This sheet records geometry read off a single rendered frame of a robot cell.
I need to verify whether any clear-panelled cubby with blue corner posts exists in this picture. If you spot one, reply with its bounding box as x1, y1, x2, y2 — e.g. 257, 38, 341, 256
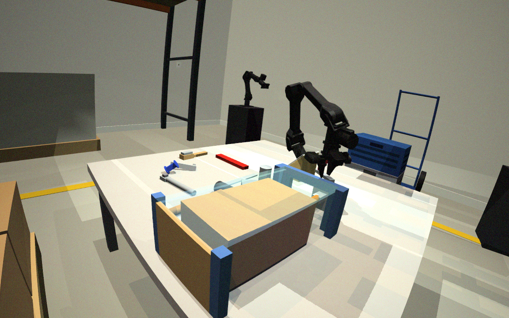
151, 164, 346, 318

